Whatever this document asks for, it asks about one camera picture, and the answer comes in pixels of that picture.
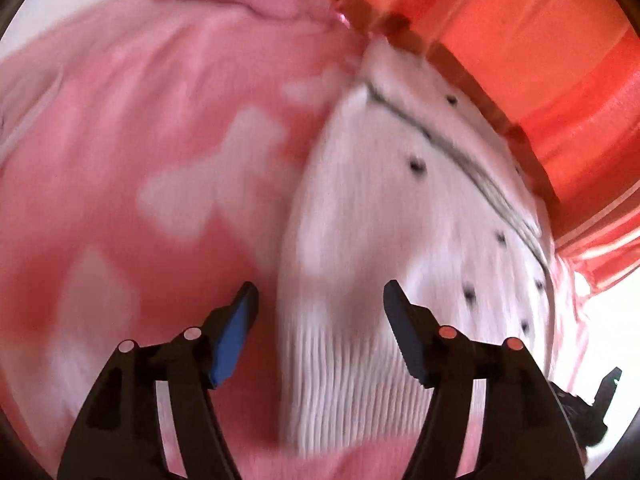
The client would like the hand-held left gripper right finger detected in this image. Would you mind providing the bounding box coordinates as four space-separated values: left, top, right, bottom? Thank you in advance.
382 280 586 480

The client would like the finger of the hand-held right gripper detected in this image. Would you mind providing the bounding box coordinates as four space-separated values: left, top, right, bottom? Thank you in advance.
549 367 624 449

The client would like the white knitted black-dotted sweater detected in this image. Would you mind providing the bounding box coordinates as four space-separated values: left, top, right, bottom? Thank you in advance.
276 39 562 461

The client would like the orange striped cloth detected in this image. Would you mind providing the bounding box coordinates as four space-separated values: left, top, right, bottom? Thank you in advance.
320 0 640 292

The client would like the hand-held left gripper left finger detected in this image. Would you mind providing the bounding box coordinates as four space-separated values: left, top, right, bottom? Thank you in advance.
56 281 261 480

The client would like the pink blanket with white pattern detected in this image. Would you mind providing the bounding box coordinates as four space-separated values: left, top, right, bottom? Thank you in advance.
0 4 593 480

